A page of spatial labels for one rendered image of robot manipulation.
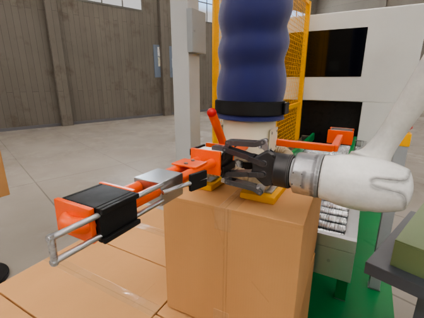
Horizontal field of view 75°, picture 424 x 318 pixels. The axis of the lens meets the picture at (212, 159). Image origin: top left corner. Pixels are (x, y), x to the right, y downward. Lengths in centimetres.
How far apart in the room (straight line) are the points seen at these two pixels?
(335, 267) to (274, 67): 96
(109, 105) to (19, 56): 254
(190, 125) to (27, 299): 158
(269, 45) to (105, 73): 865
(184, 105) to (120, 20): 760
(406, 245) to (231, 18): 79
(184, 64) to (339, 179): 187
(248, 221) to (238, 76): 40
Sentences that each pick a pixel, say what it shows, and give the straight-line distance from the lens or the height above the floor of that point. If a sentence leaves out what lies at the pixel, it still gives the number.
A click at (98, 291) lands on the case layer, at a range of 117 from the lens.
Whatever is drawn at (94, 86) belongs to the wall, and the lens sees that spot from 920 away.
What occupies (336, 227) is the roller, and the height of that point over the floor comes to 54.
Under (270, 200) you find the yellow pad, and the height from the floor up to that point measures 96.
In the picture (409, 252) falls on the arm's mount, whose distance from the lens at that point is 98.
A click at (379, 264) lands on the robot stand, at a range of 101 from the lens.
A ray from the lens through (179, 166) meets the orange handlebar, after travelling 60.
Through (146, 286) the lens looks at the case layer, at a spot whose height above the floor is 54.
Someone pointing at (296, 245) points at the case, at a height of 90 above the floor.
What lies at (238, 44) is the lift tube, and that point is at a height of 137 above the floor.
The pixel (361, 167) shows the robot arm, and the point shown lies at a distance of 57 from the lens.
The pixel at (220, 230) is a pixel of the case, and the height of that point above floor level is 88.
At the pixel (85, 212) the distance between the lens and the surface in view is 40.
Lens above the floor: 128
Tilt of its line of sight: 16 degrees down
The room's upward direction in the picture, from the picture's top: straight up
